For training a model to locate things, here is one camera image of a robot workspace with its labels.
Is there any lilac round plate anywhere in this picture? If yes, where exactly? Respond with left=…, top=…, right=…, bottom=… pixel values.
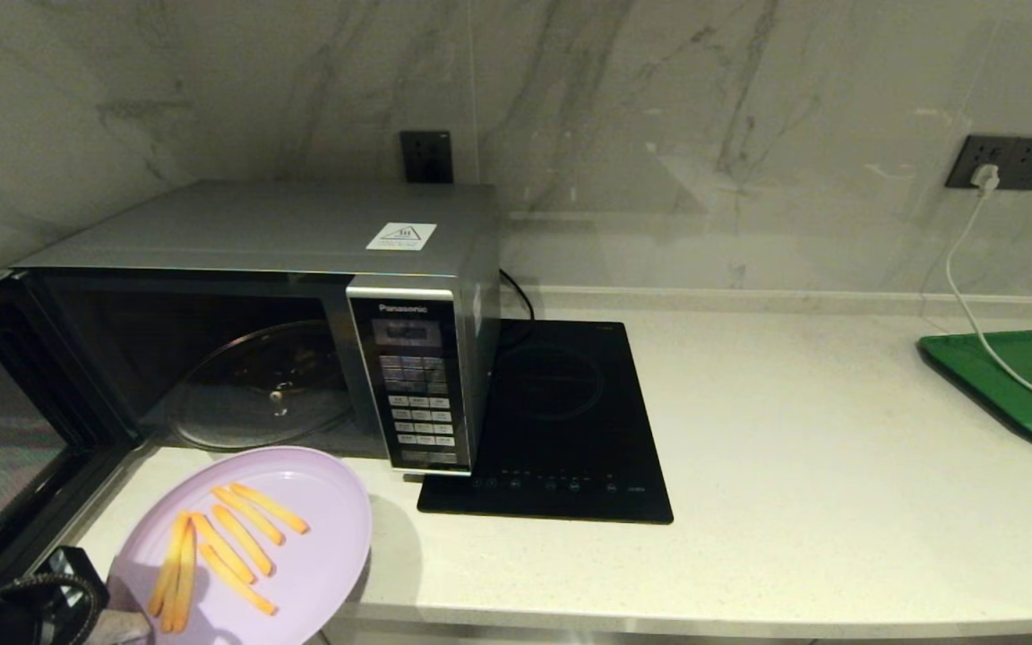
left=107, top=445, right=374, bottom=645

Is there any silver microwave oven body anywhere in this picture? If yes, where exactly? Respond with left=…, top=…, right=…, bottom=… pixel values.
left=13, top=179, right=503, bottom=478

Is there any long orange french fry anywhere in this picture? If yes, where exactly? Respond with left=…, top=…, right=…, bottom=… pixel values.
left=148, top=511, right=189, bottom=617

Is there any white warning sticker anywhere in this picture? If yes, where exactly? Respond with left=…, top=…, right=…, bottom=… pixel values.
left=365, top=222, right=438, bottom=252

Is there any black induction cooktop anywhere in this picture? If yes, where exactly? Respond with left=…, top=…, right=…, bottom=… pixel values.
left=416, top=318, right=675, bottom=525

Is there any black braided cable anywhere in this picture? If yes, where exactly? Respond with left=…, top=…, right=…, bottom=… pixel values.
left=0, top=573, right=105, bottom=645

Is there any black power cord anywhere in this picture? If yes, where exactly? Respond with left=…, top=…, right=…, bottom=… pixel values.
left=498, top=267, right=537, bottom=350

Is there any black single wall socket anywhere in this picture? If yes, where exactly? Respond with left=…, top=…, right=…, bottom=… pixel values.
left=400, top=131, right=454, bottom=184

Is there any white charger cable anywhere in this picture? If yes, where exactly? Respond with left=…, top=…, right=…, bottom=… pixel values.
left=942, top=184, right=1032, bottom=409

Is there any black wide wall socket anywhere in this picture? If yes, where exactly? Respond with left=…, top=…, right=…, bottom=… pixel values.
left=943, top=134, right=1032, bottom=192

